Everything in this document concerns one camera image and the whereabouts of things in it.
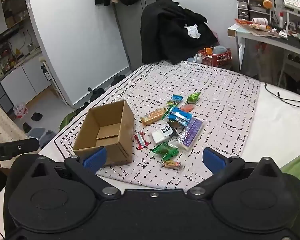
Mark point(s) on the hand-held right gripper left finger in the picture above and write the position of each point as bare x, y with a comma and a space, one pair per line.
95, 158

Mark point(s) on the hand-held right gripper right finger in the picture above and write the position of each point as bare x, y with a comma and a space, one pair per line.
213, 158

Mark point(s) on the purple snack packet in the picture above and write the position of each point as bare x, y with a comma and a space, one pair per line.
193, 131

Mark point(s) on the small clear peanut packet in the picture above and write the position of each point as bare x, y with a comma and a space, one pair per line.
172, 165

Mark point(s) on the brown cardboard box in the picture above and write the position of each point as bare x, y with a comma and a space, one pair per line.
126, 130

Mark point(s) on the dark green snack packet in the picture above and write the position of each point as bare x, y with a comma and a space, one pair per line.
165, 151

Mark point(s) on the red snack packet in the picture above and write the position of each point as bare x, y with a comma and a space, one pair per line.
141, 141

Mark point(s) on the blue snack packet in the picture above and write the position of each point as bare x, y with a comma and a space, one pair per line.
181, 116

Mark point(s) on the white and black snack packet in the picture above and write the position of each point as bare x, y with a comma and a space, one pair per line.
162, 133

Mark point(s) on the orange-pink snack packet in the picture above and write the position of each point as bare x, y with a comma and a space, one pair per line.
187, 108

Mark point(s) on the light green snack packet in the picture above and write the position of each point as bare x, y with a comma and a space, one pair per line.
193, 98

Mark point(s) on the narrow green snack packet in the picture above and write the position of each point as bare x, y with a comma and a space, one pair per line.
168, 112

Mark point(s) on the small blue-green snack packet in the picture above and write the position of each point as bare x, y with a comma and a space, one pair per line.
176, 99

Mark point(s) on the orange biscuit packet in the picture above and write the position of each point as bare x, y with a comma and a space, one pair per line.
152, 116

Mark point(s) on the black slipper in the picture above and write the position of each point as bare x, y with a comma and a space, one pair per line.
27, 127
36, 116

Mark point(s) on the blue floor mat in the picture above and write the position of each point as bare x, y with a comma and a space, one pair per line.
37, 132

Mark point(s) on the beige dotted cloth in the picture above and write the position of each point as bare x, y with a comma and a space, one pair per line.
2, 127

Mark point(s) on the grey fluffy rug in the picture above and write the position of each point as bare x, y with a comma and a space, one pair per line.
47, 137

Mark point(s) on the wrapped water bottle pack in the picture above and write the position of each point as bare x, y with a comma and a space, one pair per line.
20, 110

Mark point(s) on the green leaf floor mat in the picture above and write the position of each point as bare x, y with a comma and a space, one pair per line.
66, 121

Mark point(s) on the white black-patterned blanket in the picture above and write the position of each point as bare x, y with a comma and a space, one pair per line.
227, 105

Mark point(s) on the white lower cabinet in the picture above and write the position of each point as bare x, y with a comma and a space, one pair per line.
22, 82

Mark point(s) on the green cloth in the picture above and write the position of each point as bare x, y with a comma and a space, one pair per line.
298, 165

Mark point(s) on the red plastic basket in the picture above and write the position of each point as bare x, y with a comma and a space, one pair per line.
218, 59

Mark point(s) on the blue-grey plush toy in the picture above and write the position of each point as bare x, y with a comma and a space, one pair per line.
220, 49

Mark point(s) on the white desk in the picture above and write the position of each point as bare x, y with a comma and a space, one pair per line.
265, 41

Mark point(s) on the crumpled white cloth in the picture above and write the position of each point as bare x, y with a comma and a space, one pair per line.
193, 31

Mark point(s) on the black jacket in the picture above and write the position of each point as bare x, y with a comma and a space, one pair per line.
170, 30

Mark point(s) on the grey drawer organizer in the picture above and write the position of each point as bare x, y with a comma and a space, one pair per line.
245, 5

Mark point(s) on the orange toy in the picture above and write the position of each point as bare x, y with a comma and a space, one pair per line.
267, 3

